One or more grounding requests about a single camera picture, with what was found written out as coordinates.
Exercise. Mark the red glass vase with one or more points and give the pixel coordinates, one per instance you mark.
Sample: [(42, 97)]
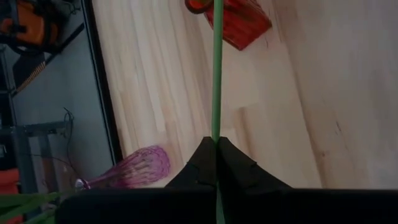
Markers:
[(245, 25)]

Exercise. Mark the dark red artificial tulip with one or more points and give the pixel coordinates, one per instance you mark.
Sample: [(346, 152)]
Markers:
[(217, 77)]

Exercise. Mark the orange and black machine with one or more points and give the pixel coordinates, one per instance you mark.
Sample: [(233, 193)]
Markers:
[(31, 25)]

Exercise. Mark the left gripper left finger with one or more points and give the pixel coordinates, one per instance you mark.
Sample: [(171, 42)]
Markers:
[(140, 207)]

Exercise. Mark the pink glass vase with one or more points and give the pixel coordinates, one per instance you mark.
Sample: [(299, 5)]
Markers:
[(140, 168)]

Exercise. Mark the black floor mat striped edge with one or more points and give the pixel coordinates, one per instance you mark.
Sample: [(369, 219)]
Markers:
[(37, 65)]

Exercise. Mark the black aluminium table frame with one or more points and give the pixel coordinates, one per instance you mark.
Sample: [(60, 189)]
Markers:
[(102, 87)]

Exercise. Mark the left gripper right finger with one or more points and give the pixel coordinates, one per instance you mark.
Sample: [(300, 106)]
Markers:
[(311, 207)]

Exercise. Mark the grey metal table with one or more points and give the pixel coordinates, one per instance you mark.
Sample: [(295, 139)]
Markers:
[(28, 130)]

